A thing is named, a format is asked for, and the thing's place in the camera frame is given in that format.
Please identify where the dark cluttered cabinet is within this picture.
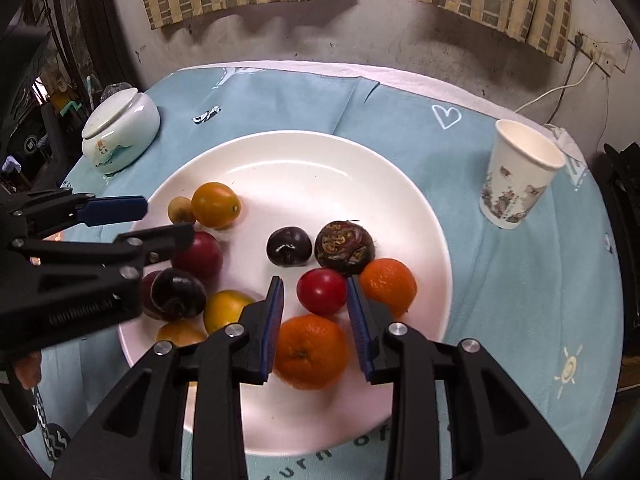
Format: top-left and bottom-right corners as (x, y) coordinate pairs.
(0, 0), (146, 196)

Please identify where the printed paper cup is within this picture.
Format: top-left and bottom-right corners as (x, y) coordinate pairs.
(480, 119), (567, 230)

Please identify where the small tan round fruit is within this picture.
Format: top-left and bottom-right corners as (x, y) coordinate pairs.
(167, 196), (197, 225)

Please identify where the yellow-orange round fruit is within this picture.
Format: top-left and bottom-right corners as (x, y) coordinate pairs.
(191, 182), (242, 230)

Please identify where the small red round fruit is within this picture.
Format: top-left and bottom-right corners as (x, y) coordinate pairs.
(296, 267), (348, 317)

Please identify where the yellow round fruit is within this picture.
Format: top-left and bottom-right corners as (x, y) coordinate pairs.
(203, 290), (256, 335)

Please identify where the person's left hand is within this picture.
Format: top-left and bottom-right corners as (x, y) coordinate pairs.
(14, 351), (43, 391)

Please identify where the light blue printed tablecloth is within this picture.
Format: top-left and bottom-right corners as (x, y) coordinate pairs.
(22, 65), (623, 480)

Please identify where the dark red round fruit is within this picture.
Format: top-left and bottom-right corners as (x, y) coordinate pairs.
(140, 272), (158, 318)

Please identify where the white ceramic lidded jar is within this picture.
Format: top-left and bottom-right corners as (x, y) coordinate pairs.
(81, 87), (161, 175)

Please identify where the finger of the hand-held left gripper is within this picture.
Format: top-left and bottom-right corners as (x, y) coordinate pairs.
(12, 223), (196, 282)
(10, 189), (150, 237)

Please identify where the wall power outlet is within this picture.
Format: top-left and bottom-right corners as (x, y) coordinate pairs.
(567, 30), (632, 78)

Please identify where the white round plate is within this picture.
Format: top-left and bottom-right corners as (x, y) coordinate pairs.
(117, 130), (453, 457)

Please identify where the red plum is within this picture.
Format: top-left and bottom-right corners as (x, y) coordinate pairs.
(170, 231), (224, 286)

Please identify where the white power cable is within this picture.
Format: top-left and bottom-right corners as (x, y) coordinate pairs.
(514, 60), (598, 116)

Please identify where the small orange mandarin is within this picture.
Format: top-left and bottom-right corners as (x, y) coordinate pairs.
(359, 258), (418, 320)

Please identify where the black chair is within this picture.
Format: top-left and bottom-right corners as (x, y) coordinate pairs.
(602, 142), (640, 361)

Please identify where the pale orange round fruit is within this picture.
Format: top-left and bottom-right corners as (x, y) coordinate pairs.
(156, 321), (208, 348)

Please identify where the large orange mandarin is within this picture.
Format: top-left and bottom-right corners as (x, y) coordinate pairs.
(272, 314), (350, 391)

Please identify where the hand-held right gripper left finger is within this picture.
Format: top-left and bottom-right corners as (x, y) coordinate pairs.
(52, 275), (285, 480)

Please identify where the dark purple plum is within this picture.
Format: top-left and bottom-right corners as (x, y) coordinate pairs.
(266, 227), (308, 267)

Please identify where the clear plastic bag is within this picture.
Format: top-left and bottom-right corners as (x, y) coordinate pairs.
(100, 82), (135, 103)

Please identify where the dark purple passion fruit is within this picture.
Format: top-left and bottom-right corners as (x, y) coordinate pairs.
(314, 220), (372, 276)

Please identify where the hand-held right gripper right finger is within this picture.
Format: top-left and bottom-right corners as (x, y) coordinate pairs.
(346, 275), (581, 480)

